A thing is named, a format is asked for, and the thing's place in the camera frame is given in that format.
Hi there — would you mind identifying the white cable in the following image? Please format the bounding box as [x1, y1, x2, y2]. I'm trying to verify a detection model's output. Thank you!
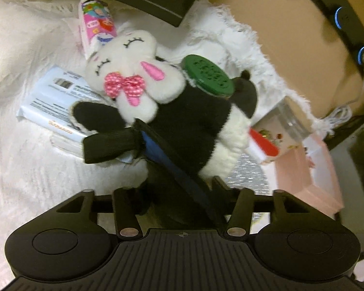
[321, 51, 364, 129]

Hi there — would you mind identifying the pink box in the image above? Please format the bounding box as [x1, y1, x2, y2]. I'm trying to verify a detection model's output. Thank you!
[273, 135, 344, 214]

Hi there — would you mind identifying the white fluffy blanket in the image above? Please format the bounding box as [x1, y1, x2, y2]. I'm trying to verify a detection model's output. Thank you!
[0, 0, 337, 229]

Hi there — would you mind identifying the clear jar with silver lid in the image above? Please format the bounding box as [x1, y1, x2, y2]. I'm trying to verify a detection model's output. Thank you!
[250, 95, 315, 158]

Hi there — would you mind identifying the white bunny plush pink bow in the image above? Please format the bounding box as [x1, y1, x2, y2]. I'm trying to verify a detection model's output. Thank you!
[84, 27, 186, 116]

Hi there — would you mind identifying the white plastic packet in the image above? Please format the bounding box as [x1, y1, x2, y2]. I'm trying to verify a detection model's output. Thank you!
[50, 132, 134, 165]

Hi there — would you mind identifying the silver bubble mailer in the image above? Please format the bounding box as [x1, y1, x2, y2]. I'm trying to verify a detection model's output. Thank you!
[227, 157, 273, 228]

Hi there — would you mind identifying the black and white panda plush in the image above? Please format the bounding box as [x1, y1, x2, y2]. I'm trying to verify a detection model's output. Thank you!
[71, 70, 259, 185]

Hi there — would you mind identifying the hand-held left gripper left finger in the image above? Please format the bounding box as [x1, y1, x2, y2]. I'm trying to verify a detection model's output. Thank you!
[57, 188, 139, 237]

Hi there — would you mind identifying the pink printed tissue packet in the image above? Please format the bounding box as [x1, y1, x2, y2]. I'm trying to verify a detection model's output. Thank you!
[78, 0, 119, 59]

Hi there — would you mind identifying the pale blue wipes packet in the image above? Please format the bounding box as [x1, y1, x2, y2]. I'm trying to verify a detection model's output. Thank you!
[16, 66, 110, 146]

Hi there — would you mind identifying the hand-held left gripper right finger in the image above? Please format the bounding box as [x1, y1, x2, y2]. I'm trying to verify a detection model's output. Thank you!
[212, 177, 337, 237]

